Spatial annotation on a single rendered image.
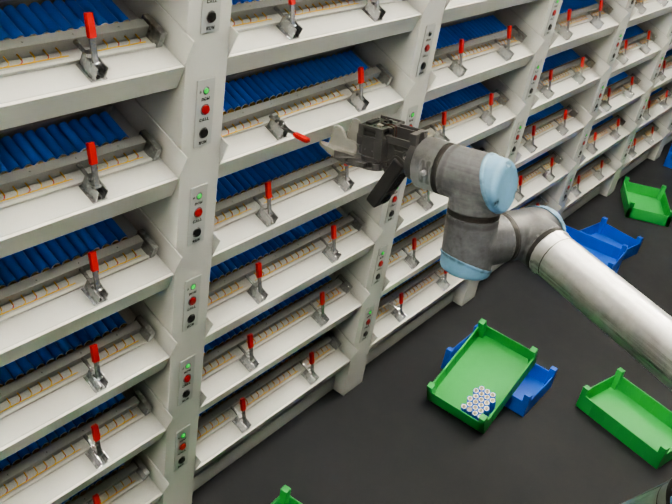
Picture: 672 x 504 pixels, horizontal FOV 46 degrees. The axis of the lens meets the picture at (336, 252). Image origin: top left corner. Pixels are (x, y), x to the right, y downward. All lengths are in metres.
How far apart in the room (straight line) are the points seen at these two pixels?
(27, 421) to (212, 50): 0.71
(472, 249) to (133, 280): 0.60
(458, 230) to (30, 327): 0.72
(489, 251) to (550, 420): 1.25
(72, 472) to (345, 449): 0.84
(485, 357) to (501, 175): 1.31
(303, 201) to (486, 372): 0.99
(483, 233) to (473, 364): 1.22
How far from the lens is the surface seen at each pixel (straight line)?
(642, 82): 3.89
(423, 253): 2.45
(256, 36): 1.46
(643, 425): 2.68
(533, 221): 1.42
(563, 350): 2.85
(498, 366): 2.52
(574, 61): 3.09
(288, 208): 1.73
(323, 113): 1.70
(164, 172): 1.40
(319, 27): 1.58
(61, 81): 1.20
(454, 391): 2.47
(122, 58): 1.28
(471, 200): 1.31
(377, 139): 1.39
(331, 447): 2.24
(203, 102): 1.37
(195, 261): 1.53
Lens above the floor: 1.59
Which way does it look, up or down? 32 degrees down
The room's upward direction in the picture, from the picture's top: 10 degrees clockwise
